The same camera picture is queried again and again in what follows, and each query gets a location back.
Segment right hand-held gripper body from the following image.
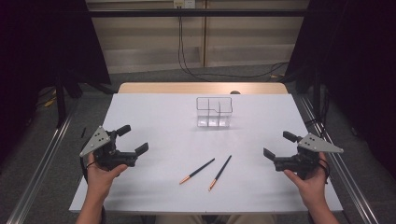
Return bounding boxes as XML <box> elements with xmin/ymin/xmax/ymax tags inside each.
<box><xmin>274</xmin><ymin>133</ymin><xmax>345</xmax><ymax>180</ymax></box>

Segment white wall outlet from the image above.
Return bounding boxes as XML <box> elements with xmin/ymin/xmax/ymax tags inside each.
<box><xmin>173</xmin><ymin>0</ymin><xmax>196</xmax><ymax>9</ymax></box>

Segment black chopstick with copper tip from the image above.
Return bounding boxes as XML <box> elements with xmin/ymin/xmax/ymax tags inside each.
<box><xmin>208</xmin><ymin>155</ymin><xmax>233</xmax><ymax>191</ymax></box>
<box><xmin>179</xmin><ymin>158</ymin><xmax>216</xmax><ymax>185</ymax></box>

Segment black horizontal bar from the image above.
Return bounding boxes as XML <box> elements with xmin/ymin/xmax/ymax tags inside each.
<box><xmin>59</xmin><ymin>8</ymin><xmax>310</xmax><ymax>19</ymax></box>

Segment white table cover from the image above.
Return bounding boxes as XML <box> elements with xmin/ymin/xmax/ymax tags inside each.
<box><xmin>68</xmin><ymin>92</ymin><xmax>344</xmax><ymax>215</ymax></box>

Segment black metal stand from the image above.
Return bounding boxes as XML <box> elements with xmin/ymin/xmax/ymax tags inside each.
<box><xmin>54</xmin><ymin>69</ymin><xmax>84</xmax><ymax>129</ymax></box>
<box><xmin>312</xmin><ymin>66</ymin><xmax>332</xmax><ymax>138</ymax></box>

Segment person's right hand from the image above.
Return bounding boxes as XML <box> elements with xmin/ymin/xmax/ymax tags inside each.
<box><xmin>283</xmin><ymin>152</ymin><xmax>330</xmax><ymax>209</ymax></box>

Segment aluminium floor rail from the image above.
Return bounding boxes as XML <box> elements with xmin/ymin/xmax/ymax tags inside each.
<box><xmin>6</xmin><ymin>101</ymin><xmax>79</xmax><ymax>224</ymax></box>
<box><xmin>298</xmin><ymin>94</ymin><xmax>380</xmax><ymax>224</ymax></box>

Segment black curtain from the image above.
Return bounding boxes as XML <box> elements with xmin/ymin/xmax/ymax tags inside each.
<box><xmin>0</xmin><ymin>0</ymin><xmax>112</xmax><ymax>164</ymax></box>
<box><xmin>284</xmin><ymin>0</ymin><xmax>396</xmax><ymax>172</ymax></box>

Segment clear plastic organizer box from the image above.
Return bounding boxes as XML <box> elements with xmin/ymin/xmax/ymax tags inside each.
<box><xmin>195</xmin><ymin>96</ymin><xmax>233</xmax><ymax>128</ymax></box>

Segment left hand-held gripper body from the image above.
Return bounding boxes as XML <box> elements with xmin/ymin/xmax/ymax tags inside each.
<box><xmin>78</xmin><ymin>125</ymin><xmax>138</xmax><ymax>172</ymax></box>

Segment person's left hand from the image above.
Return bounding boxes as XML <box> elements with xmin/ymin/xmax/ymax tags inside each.
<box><xmin>87</xmin><ymin>153</ymin><xmax>129</xmax><ymax>200</ymax></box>

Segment black hanging wall cables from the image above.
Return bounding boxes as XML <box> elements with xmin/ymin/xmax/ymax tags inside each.
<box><xmin>177</xmin><ymin>15</ymin><xmax>290</xmax><ymax>83</ymax></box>

